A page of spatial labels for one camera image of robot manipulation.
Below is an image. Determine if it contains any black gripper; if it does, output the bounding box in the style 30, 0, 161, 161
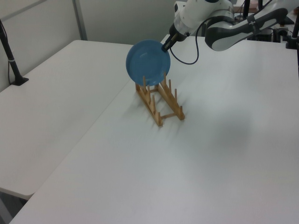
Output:
161, 22, 190, 52

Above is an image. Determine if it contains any blue round plate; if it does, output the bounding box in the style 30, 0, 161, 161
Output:
126, 39, 171, 86

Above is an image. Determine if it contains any wooden peg plate rack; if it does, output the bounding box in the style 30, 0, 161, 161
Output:
135, 72, 185, 128

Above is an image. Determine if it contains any thin black background pole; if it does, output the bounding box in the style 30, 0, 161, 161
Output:
242, 0, 250, 19

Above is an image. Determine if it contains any black metal lab equipment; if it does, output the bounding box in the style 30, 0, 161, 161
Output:
263, 22, 289, 44

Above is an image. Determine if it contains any white adjoining table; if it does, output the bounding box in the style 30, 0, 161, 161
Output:
0, 39, 134, 201

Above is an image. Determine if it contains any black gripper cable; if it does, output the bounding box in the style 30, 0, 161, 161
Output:
169, 16, 213, 65

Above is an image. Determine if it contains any grey metal partition post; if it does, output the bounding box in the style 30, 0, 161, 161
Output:
71, 0, 88, 41

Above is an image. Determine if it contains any black camera pole with clamp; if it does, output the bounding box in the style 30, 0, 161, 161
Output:
0, 18, 30, 87
285, 16, 299, 49

